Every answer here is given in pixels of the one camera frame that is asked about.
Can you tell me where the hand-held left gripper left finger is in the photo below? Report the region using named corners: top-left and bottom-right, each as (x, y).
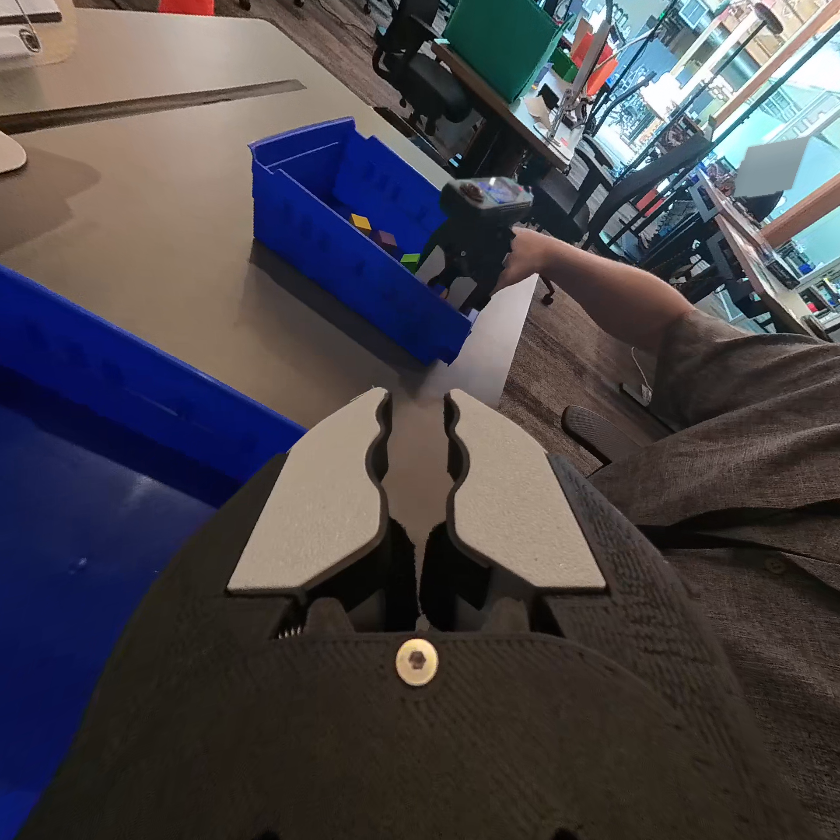
top-left (226, 387), bottom-right (392, 596)

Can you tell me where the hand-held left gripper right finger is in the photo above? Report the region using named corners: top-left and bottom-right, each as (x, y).
top-left (444, 388), bottom-right (608, 595)

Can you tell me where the blue plastic bin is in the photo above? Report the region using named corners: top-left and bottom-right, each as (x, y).
top-left (0, 262), bottom-right (309, 840)
top-left (249, 117), bottom-right (473, 366)

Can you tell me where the background wooden desk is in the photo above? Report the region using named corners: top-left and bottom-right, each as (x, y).
top-left (430, 42), bottom-right (581, 175)

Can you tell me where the grey desk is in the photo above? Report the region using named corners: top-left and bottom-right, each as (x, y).
top-left (0, 7), bottom-right (539, 460)

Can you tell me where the person's right hand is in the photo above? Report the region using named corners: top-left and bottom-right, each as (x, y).
top-left (497, 227), bottom-right (560, 291)

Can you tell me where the green board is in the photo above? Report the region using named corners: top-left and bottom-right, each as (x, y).
top-left (443, 0), bottom-right (567, 102)

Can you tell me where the instruction sheet on wooden board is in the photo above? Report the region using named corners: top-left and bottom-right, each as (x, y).
top-left (0, 0), bottom-right (76, 67)

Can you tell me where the white charger cable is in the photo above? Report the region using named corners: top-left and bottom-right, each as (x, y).
top-left (622, 346), bottom-right (658, 404)

